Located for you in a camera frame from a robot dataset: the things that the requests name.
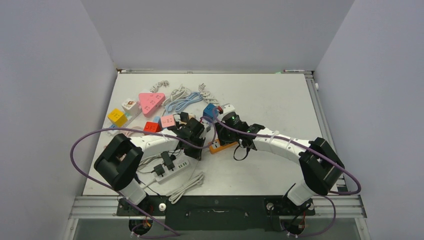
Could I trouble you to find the white USB power strip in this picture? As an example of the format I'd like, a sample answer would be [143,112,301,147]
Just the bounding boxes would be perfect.
[153,159,191,184]

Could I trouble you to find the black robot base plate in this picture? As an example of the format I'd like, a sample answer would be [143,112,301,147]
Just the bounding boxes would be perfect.
[115,195,316,232]

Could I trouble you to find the red cube socket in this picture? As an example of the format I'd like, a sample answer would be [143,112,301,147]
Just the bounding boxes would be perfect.
[143,121,162,133]

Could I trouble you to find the light blue cable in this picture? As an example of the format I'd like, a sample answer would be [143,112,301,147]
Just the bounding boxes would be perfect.
[164,91,204,115]

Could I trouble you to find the pink triangular power strip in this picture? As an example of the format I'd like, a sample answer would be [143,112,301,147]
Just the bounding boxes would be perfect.
[138,92,166,118]

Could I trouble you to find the pink cube socket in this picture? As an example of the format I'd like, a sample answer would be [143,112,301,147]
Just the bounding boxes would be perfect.
[160,114,176,129]

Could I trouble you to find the orange power strip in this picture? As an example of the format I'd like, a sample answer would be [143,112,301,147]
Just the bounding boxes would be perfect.
[208,139,237,154]

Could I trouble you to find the white flat power strip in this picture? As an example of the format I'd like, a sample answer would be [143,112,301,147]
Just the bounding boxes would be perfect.
[102,113,138,137]

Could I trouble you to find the white coiled cable with plug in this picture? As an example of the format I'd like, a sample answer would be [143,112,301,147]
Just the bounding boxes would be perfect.
[197,83,221,107]

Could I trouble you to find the black plug adapter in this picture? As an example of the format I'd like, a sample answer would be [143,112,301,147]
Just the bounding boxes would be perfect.
[153,164,165,177]

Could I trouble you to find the blue cube socket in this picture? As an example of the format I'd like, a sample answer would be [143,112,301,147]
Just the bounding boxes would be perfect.
[202,103,220,122]

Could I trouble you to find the white picture cube socket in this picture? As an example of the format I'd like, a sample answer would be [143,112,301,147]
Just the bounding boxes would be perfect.
[121,98,141,116]

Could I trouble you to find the yellow cube socket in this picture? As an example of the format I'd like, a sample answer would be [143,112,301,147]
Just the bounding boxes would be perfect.
[107,108,128,128]

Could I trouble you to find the white power strip cord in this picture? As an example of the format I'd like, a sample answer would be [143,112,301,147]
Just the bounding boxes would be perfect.
[165,153,215,206]

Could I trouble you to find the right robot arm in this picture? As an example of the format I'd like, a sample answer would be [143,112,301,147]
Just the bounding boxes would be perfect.
[213,111,345,214]

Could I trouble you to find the black barrel connector cable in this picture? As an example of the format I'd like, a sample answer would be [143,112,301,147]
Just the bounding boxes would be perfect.
[130,149,181,196]

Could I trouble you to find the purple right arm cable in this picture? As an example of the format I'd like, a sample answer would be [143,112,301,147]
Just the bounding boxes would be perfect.
[208,107,363,239]

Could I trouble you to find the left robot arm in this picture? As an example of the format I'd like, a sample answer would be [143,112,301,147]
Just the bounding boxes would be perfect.
[94,118,207,215]

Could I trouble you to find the black power adapter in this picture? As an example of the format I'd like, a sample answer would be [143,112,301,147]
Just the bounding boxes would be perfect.
[160,151,176,171]

